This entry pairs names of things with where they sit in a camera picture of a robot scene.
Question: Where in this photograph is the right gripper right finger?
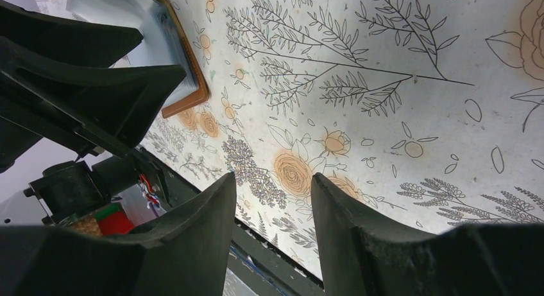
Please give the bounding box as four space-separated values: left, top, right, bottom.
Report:
310 173 543 295

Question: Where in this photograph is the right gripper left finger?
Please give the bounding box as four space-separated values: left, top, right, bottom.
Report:
1 172 237 295

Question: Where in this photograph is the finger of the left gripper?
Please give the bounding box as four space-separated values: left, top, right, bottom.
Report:
1 1 143 68
1 38 186 171

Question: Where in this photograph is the brown leather card holder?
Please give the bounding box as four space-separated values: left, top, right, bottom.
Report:
67 0 209 118

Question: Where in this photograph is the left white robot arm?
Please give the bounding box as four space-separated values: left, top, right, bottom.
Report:
1 1 186 225

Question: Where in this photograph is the floral table cloth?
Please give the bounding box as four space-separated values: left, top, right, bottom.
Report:
143 0 543 276

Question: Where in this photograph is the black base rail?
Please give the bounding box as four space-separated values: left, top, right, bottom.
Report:
137 146 325 295

